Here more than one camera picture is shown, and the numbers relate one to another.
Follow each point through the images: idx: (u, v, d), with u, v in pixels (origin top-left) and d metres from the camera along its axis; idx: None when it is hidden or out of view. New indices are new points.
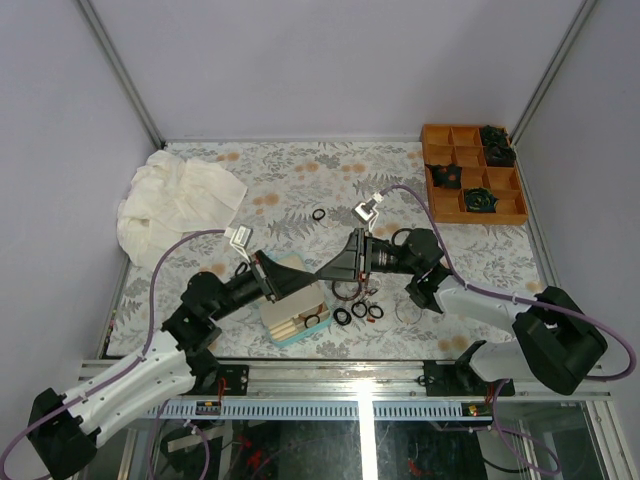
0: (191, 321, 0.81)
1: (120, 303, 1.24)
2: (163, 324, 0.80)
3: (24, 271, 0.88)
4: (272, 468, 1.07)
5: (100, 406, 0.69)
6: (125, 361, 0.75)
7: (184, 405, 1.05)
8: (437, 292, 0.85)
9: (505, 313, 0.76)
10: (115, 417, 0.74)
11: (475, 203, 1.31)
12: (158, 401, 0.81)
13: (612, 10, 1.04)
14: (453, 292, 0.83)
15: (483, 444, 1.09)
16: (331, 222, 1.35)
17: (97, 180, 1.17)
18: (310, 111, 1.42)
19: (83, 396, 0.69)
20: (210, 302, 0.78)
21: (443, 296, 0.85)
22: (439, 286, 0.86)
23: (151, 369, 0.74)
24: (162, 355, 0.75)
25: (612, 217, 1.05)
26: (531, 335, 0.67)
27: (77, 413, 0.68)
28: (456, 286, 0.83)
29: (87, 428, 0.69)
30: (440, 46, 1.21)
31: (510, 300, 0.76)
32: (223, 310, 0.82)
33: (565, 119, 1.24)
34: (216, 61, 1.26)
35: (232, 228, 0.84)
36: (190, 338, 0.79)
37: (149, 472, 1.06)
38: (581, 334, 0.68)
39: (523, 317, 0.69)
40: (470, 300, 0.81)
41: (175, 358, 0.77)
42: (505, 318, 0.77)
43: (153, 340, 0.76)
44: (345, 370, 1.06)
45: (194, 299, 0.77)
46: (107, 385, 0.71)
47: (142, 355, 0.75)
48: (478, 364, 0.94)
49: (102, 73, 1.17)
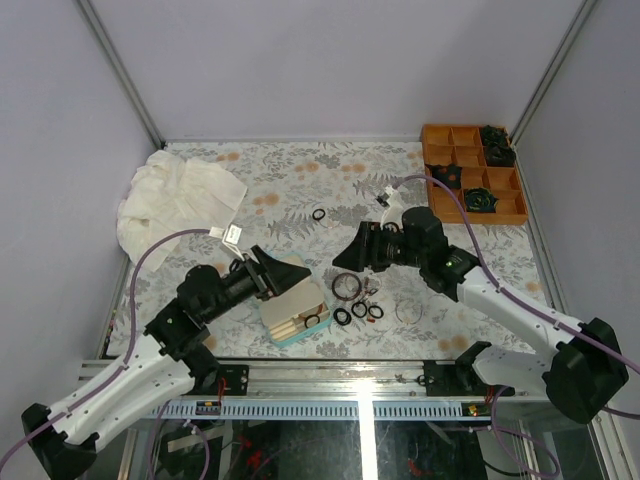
0: (174, 322, 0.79)
1: (120, 303, 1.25)
2: (148, 326, 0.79)
3: (24, 270, 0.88)
4: (272, 468, 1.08)
5: (84, 419, 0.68)
6: (107, 371, 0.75)
7: (184, 405, 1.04)
8: (463, 284, 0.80)
9: (544, 336, 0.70)
10: (113, 422, 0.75)
11: (475, 203, 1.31)
12: (154, 405, 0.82)
13: (612, 9, 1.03)
14: (481, 291, 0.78)
15: (483, 443, 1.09)
16: (331, 222, 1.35)
17: (97, 180, 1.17)
18: (310, 111, 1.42)
19: (67, 410, 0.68)
20: (207, 297, 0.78)
21: (468, 290, 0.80)
22: (465, 278, 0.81)
23: (135, 376, 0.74)
24: (145, 361, 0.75)
25: (613, 217, 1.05)
26: (570, 368, 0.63)
27: (62, 429, 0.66)
28: (486, 285, 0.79)
29: (75, 441, 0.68)
30: (440, 46, 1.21)
31: (551, 324, 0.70)
32: (219, 308, 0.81)
33: (565, 118, 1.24)
34: (216, 61, 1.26)
35: (221, 227, 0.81)
36: (178, 340, 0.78)
37: (149, 471, 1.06)
38: (612, 370, 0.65)
39: (566, 348, 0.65)
40: (498, 303, 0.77)
41: (159, 363, 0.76)
42: (540, 341, 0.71)
43: (136, 347, 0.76)
44: (345, 370, 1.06)
45: (191, 291, 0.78)
46: (90, 398, 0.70)
47: (124, 364, 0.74)
48: (481, 368, 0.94)
49: (101, 73, 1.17)
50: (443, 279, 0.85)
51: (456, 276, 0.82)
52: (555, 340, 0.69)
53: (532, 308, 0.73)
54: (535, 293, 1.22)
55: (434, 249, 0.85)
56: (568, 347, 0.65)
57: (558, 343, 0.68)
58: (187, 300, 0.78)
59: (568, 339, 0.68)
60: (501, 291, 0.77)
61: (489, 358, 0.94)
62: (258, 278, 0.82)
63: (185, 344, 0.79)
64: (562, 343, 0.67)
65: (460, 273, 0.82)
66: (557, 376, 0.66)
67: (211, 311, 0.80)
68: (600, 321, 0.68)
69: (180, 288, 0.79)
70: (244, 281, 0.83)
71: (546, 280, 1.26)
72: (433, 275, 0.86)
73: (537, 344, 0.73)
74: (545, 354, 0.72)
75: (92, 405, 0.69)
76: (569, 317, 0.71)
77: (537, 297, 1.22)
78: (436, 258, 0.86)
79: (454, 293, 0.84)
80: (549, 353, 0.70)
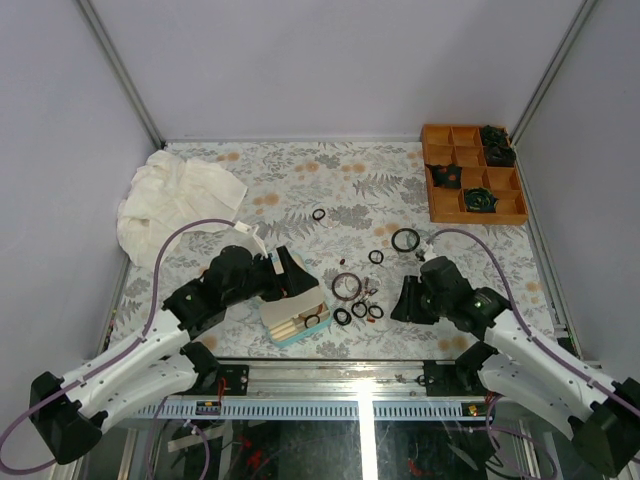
0: (193, 299, 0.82)
1: (120, 303, 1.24)
2: (166, 301, 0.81)
3: (25, 269, 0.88)
4: (272, 468, 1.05)
5: (99, 389, 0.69)
6: (123, 344, 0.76)
7: (184, 405, 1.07)
8: (494, 328, 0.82)
9: (577, 393, 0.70)
10: (121, 403, 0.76)
11: (475, 203, 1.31)
12: (158, 396, 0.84)
13: (611, 10, 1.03)
14: (512, 338, 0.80)
15: (483, 445, 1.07)
16: (331, 222, 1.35)
17: (97, 181, 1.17)
18: (311, 111, 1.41)
19: (81, 380, 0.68)
20: (238, 271, 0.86)
21: (498, 336, 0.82)
22: (496, 322, 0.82)
23: (153, 349, 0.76)
24: (163, 335, 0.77)
25: (613, 217, 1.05)
26: (606, 431, 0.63)
27: (76, 397, 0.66)
28: (517, 332, 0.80)
29: (86, 413, 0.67)
30: (440, 47, 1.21)
31: (585, 381, 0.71)
32: (235, 294, 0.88)
33: (565, 120, 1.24)
34: (216, 61, 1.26)
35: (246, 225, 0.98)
36: (196, 315, 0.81)
37: (149, 472, 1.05)
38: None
39: (601, 409, 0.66)
40: (529, 352, 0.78)
41: (175, 339, 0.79)
42: (573, 398, 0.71)
43: (154, 321, 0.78)
44: (345, 370, 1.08)
45: (226, 265, 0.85)
46: (106, 368, 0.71)
47: (143, 336, 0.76)
48: (486, 378, 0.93)
49: (101, 74, 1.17)
50: (471, 320, 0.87)
51: (488, 320, 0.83)
52: (588, 398, 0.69)
53: (566, 363, 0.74)
54: (535, 292, 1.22)
55: (459, 293, 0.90)
56: (605, 408, 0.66)
57: (592, 402, 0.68)
58: (220, 275, 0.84)
59: (602, 398, 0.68)
60: (532, 340, 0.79)
61: (497, 372, 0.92)
62: (277, 281, 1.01)
63: (200, 321, 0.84)
64: (598, 403, 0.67)
65: (489, 315, 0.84)
66: (588, 433, 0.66)
67: (232, 290, 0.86)
68: (633, 382, 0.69)
69: (214, 264, 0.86)
70: (264, 275, 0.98)
71: (546, 280, 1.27)
72: (462, 315, 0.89)
73: (569, 400, 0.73)
74: (576, 410, 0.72)
75: (108, 375, 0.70)
76: (602, 376, 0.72)
77: (537, 297, 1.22)
78: (463, 300, 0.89)
79: (481, 334, 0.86)
80: (579, 409, 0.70)
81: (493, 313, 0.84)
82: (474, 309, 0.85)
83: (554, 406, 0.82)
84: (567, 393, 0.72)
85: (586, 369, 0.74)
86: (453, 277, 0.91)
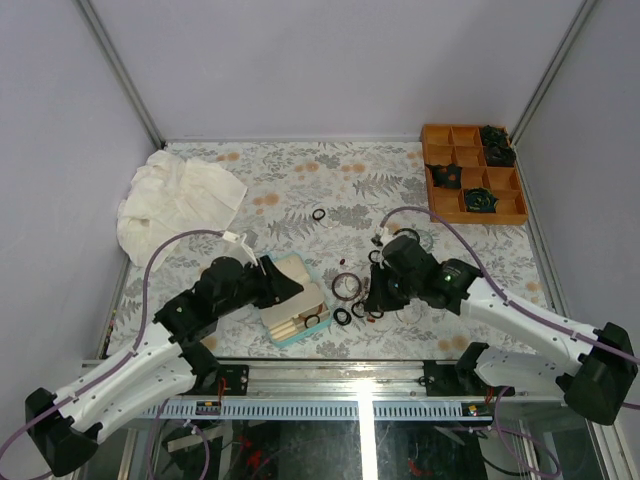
0: (184, 311, 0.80)
1: (120, 303, 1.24)
2: (157, 314, 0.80)
3: (24, 268, 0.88)
4: (272, 469, 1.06)
5: (91, 405, 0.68)
6: (116, 358, 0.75)
7: (184, 405, 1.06)
8: (469, 299, 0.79)
9: (566, 352, 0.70)
10: (116, 413, 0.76)
11: (475, 203, 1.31)
12: (155, 401, 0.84)
13: (612, 8, 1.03)
14: (489, 306, 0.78)
15: (483, 443, 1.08)
16: (331, 222, 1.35)
17: (97, 180, 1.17)
18: (311, 111, 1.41)
19: (74, 395, 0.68)
20: (230, 281, 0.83)
21: (474, 307, 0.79)
22: (469, 293, 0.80)
23: (144, 363, 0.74)
24: (154, 349, 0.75)
25: (614, 215, 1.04)
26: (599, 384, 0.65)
27: (68, 413, 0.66)
28: (492, 298, 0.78)
29: (80, 428, 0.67)
30: (439, 47, 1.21)
31: (568, 335, 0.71)
32: (226, 305, 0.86)
33: (566, 118, 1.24)
34: (217, 61, 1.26)
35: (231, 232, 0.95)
36: (187, 328, 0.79)
37: (149, 472, 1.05)
38: (626, 369, 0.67)
39: (590, 362, 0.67)
40: (509, 317, 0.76)
41: (167, 352, 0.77)
42: (561, 356, 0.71)
43: (145, 334, 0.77)
44: (345, 370, 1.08)
45: (217, 274, 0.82)
46: (98, 383, 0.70)
47: (134, 350, 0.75)
48: (483, 372, 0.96)
49: (101, 72, 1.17)
50: (444, 296, 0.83)
51: (461, 292, 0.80)
52: (575, 352, 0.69)
53: (545, 320, 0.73)
54: (535, 293, 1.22)
55: (426, 271, 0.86)
56: (593, 360, 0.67)
57: (579, 356, 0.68)
58: (210, 286, 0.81)
59: (588, 349, 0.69)
60: (509, 303, 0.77)
61: (491, 362, 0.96)
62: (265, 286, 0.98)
63: (192, 333, 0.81)
64: (585, 355, 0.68)
65: (460, 286, 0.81)
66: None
67: (224, 301, 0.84)
68: (612, 327, 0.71)
69: (205, 274, 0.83)
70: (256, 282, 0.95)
71: (546, 280, 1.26)
72: (432, 293, 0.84)
73: (553, 356, 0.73)
74: (564, 367, 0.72)
75: (101, 390, 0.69)
76: (583, 325, 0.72)
77: (537, 297, 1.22)
78: (431, 277, 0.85)
79: (455, 308, 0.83)
80: (566, 364, 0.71)
81: (465, 284, 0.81)
82: (446, 284, 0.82)
83: (543, 375, 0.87)
84: (552, 350, 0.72)
85: (566, 321, 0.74)
86: (418, 255, 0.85)
